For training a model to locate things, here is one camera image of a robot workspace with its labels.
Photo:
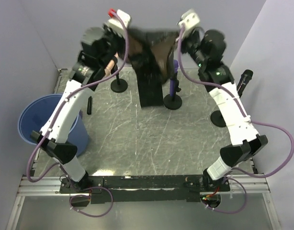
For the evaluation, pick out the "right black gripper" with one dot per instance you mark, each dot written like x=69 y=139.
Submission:
x=185 y=40

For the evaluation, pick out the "black trash bag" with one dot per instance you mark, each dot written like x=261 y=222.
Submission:
x=151 y=54

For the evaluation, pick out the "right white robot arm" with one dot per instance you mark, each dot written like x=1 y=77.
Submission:
x=246 y=142

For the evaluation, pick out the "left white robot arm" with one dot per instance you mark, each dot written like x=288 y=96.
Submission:
x=99 y=49

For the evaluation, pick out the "blue plastic trash bin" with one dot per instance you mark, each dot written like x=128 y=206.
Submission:
x=36 y=114

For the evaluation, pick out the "purple microphone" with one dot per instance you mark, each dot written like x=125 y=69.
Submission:
x=173 y=79

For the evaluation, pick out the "beige microphone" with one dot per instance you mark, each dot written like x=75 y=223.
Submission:
x=110 y=67

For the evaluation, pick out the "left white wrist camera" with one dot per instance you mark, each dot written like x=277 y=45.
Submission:
x=118 y=21

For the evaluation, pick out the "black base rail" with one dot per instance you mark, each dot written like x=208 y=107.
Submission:
x=103 y=189

